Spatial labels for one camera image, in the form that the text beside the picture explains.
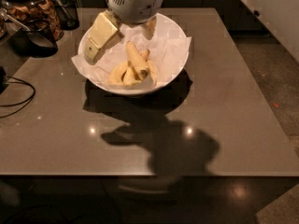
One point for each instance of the white paper liner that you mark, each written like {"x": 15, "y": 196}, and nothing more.
{"x": 168, "y": 50}

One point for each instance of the white bowl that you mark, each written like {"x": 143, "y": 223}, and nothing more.
{"x": 174, "y": 47}

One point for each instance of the black mesh cup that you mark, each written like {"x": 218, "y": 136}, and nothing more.
{"x": 38, "y": 42}

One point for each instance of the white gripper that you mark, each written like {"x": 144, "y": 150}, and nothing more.
{"x": 135, "y": 6}

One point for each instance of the metal spoon handle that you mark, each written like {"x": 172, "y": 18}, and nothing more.
{"x": 4, "y": 14}

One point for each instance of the left curved yellow banana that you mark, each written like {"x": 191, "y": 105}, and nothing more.
{"x": 117, "y": 73}

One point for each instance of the black mesh pen holder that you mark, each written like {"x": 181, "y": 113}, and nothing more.
{"x": 67, "y": 14}

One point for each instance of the glass jar with snacks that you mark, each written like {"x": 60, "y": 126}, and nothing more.
{"x": 29, "y": 10}

